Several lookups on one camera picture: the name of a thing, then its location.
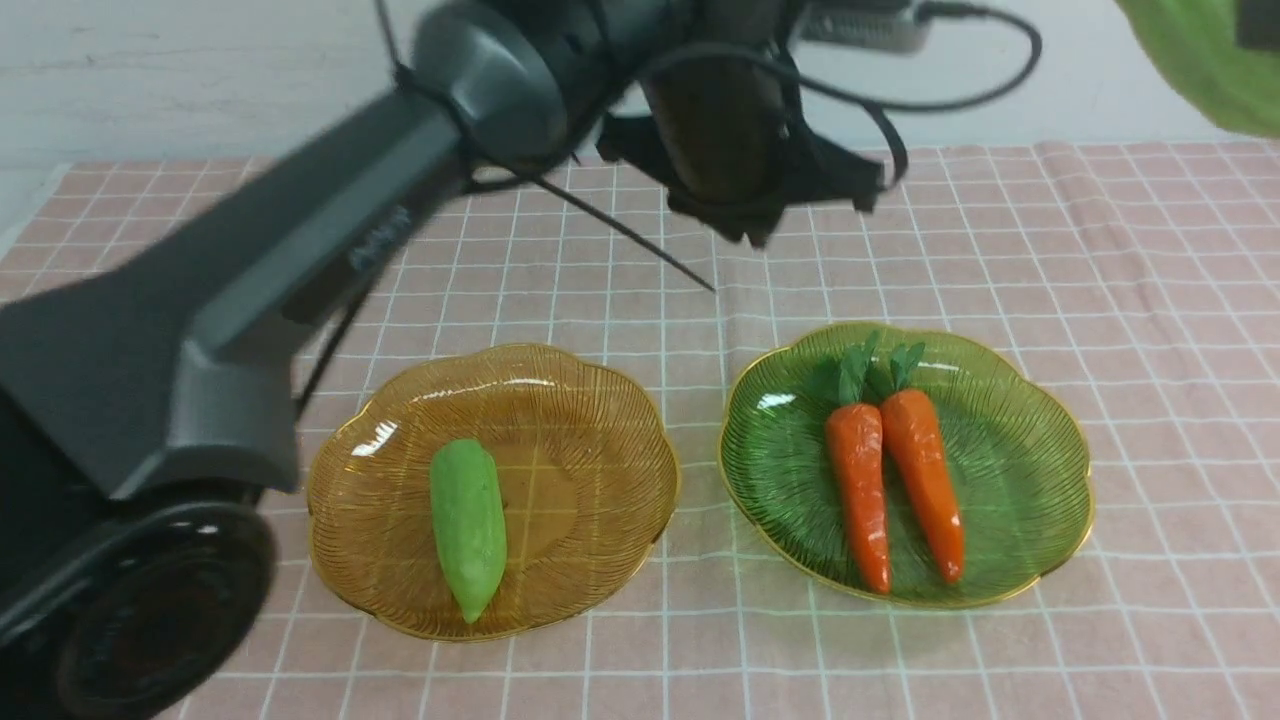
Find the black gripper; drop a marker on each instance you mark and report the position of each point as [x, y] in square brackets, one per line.
[729, 141]

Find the orange toy carrot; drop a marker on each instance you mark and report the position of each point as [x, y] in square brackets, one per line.
[913, 436]
[854, 448]

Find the green toy gourd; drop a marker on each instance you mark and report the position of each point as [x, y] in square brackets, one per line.
[1203, 51]
[469, 524]

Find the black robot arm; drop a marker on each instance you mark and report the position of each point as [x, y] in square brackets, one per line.
[148, 407]

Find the amber glass plate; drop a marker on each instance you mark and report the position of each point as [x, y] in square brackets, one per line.
[588, 477]

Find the green glass plate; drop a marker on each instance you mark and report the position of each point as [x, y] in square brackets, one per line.
[1020, 464]

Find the pink checkered tablecloth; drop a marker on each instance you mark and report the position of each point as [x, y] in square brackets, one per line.
[1136, 283]

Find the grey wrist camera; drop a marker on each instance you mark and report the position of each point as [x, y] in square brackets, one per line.
[888, 26]

